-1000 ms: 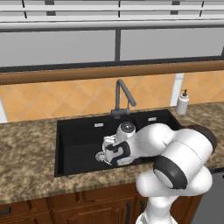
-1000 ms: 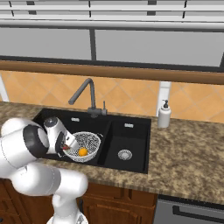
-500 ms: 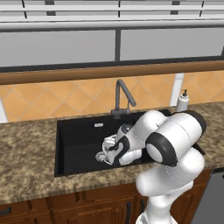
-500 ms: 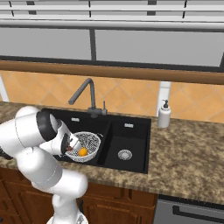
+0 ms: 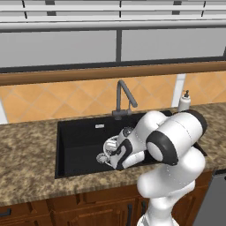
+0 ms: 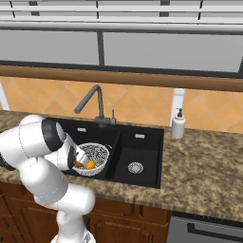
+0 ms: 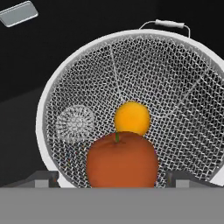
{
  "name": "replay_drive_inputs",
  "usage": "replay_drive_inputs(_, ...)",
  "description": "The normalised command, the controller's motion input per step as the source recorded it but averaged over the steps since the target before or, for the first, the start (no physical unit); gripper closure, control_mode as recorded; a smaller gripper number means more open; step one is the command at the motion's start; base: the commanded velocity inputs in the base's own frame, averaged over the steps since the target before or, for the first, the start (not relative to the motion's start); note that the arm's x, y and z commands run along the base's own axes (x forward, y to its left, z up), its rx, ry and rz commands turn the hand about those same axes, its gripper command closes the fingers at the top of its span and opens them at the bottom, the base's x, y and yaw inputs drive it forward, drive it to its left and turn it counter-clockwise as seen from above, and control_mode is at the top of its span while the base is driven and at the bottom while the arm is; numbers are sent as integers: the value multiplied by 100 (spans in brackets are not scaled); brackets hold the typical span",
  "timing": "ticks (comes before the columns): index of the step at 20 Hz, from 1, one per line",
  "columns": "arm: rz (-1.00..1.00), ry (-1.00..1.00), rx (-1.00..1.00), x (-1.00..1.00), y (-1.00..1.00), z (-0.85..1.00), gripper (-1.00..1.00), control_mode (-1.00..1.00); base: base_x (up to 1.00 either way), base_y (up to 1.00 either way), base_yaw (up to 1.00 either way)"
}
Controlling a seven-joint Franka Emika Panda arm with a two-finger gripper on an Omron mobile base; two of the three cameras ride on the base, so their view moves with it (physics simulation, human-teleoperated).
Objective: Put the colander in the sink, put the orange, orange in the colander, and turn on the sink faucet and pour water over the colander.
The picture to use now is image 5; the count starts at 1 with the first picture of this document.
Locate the grey dishwasher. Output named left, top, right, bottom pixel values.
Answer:
left=192, top=169, right=226, bottom=226

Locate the wooden window sill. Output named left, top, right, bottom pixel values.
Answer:
left=0, top=61, right=226, bottom=87

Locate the wooden drawer front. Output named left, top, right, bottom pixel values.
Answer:
left=0, top=199, right=51, bottom=226

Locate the white soap dispenser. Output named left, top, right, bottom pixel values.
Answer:
left=177, top=89, right=192, bottom=113

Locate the black kitchen sink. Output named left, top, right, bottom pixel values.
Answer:
left=54, top=109, right=208, bottom=180

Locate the black cupboard door handle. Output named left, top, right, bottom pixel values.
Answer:
left=126, top=203, right=133, bottom=226
left=140, top=200, right=147, bottom=219

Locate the silver sink drain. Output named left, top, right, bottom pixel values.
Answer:
left=95, top=153, right=109, bottom=163

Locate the grey sink faucet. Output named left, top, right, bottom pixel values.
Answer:
left=111, top=79, right=139, bottom=121

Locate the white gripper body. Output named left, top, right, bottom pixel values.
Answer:
left=102, top=135, right=119, bottom=159

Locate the black drawer handle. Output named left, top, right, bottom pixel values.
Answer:
left=0, top=207, right=12, bottom=218

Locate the grey framed window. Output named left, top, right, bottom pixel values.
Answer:
left=0, top=0, right=226, bottom=74

